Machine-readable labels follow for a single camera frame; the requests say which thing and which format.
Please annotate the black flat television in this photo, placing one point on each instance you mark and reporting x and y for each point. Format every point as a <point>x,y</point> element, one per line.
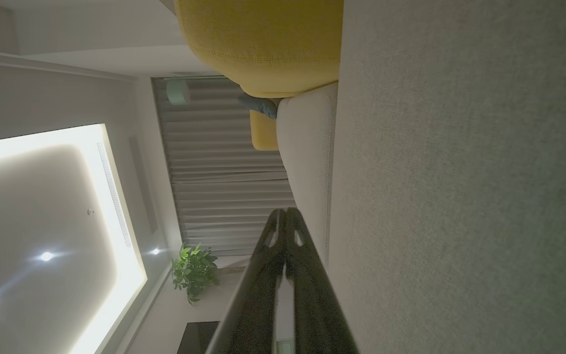
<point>197,339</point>

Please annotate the green potted tree plant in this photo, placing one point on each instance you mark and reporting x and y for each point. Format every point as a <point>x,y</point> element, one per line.
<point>194,270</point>

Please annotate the grey pleated curtain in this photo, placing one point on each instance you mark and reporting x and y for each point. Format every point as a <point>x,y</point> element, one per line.
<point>214,172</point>

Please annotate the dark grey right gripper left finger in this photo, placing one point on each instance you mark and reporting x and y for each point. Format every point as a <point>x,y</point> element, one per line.
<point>258,295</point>

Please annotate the pale round ceiling device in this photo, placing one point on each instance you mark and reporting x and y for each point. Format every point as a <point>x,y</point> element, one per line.
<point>177,92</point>

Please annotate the grey sofa seat cushion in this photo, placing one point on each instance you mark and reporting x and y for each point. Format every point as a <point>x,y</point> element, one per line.
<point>307,162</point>

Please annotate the long white ceiling air vent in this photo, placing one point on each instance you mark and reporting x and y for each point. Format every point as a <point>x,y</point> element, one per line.
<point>114,196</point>

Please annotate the yellow sofa backrest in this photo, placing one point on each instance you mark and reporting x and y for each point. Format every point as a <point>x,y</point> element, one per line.
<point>263,39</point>

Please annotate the yellow sofa armrest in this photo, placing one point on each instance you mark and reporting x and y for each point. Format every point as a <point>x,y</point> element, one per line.
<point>263,132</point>

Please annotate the grey and yellow sofa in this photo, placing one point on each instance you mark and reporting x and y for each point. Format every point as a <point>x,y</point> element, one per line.
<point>460,196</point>

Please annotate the teal throw cushion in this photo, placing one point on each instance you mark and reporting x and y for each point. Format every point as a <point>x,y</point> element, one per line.
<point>261,105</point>

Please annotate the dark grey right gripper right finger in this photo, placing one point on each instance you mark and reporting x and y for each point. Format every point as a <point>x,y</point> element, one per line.
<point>315,305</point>

